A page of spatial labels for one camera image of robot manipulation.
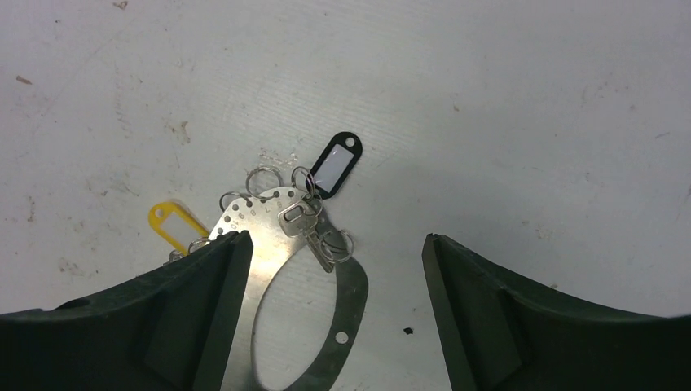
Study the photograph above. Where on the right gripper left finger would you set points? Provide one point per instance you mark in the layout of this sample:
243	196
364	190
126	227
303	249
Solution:
169	329

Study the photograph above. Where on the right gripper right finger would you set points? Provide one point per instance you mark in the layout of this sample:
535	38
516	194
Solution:
500	330

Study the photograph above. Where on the yellow key tag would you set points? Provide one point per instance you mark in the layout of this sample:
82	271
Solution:
173	221

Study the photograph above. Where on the silver key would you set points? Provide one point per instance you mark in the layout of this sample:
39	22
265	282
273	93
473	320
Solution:
299	220

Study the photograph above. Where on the black key tag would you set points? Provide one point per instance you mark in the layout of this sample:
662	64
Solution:
335	163

